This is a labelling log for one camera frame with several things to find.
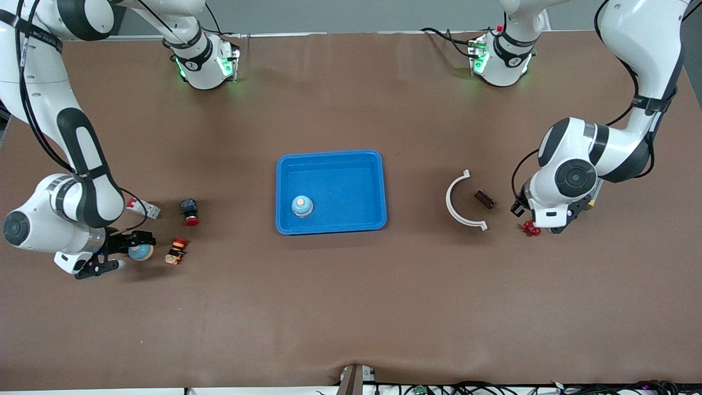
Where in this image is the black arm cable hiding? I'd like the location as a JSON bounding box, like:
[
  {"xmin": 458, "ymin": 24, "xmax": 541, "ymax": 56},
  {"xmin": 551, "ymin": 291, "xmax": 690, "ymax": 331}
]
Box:
[
  {"xmin": 14, "ymin": 0, "xmax": 150, "ymax": 234},
  {"xmin": 511, "ymin": 0, "xmax": 642, "ymax": 190}
]

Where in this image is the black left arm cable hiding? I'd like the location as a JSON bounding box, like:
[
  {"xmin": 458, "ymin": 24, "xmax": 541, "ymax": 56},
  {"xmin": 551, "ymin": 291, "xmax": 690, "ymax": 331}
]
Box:
[{"xmin": 511, "ymin": 0, "xmax": 642, "ymax": 190}]

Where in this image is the black cable bundle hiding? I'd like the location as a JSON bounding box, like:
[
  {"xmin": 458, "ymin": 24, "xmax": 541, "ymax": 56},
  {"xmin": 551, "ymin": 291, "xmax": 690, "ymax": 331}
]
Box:
[{"xmin": 315, "ymin": 380, "xmax": 702, "ymax": 395}]

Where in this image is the grey metal table rail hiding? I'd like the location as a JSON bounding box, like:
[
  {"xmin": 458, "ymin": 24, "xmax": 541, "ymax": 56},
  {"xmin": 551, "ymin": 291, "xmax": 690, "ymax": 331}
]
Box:
[{"xmin": 241, "ymin": 27, "xmax": 502, "ymax": 42}]

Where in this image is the metal mesh power supply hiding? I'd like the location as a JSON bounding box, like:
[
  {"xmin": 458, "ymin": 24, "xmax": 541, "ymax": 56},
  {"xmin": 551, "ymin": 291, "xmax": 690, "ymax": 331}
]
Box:
[{"xmin": 584, "ymin": 178, "xmax": 604, "ymax": 211}]

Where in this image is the red button orange white switch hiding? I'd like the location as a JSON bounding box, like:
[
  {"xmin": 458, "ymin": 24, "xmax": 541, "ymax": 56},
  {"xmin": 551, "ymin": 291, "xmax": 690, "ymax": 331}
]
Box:
[{"xmin": 165, "ymin": 237, "xmax": 190, "ymax": 266}]

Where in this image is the blue plastic tray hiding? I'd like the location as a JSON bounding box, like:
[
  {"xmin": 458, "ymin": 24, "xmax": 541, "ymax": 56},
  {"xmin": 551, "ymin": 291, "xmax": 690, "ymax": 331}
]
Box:
[{"xmin": 275, "ymin": 149, "xmax": 388, "ymax": 236}]

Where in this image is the white curved half ring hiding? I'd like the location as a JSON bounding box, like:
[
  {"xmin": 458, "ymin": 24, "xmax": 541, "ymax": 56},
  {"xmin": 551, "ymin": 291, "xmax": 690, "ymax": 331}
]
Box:
[{"xmin": 445, "ymin": 170, "xmax": 488, "ymax": 232}]

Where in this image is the white circuit breaker red lever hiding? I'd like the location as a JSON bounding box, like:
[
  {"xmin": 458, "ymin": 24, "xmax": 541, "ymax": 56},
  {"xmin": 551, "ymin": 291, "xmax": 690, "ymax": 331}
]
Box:
[{"xmin": 126, "ymin": 197, "xmax": 162, "ymax": 220}]

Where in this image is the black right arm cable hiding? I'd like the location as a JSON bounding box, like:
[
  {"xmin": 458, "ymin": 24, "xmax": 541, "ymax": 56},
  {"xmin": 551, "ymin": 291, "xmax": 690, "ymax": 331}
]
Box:
[{"xmin": 14, "ymin": 0, "xmax": 150, "ymax": 234}]

